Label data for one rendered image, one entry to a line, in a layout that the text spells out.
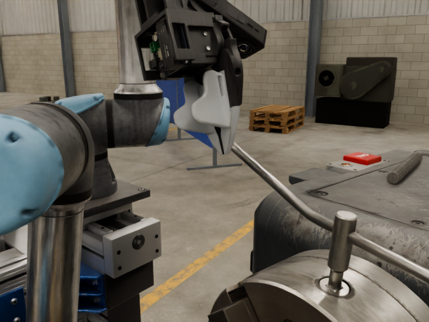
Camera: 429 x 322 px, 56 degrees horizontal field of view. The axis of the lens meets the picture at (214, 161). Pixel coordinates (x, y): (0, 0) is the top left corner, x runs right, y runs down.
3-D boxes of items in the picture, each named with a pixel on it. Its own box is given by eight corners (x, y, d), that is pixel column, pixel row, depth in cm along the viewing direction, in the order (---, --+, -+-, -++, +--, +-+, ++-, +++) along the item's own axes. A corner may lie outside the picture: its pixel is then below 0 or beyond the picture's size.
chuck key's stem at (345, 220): (345, 310, 44) (362, 216, 41) (331, 317, 43) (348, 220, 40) (329, 299, 46) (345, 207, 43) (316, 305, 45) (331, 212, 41)
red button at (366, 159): (357, 160, 94) (357, 151, 93) (381, 165, 89) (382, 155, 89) (341, 163, 90) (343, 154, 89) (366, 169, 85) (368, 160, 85)
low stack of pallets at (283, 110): (269, 122, 947) (270, 104, 936) (305, 125, 906) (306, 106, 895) (247, 130, 842) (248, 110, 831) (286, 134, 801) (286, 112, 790)
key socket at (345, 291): (352, 311, 44) (356, 290, 43) (332, 322, 43) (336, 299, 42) (328, 294, 47) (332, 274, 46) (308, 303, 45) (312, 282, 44)
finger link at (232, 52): (212, 113, 46) (195, 39, 46) (223, 112, 47) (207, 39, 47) (238, 103, 42) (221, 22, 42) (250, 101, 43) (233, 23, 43)
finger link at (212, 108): (192, 160, 43) (173, 76, 43) (233, 152, 47) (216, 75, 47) (209, 156, 40) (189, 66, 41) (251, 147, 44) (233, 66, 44)
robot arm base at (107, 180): (41, 191, 97) (36, 152, 95) (95, 178, 108) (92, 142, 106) (74, 206, 88) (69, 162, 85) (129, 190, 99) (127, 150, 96)
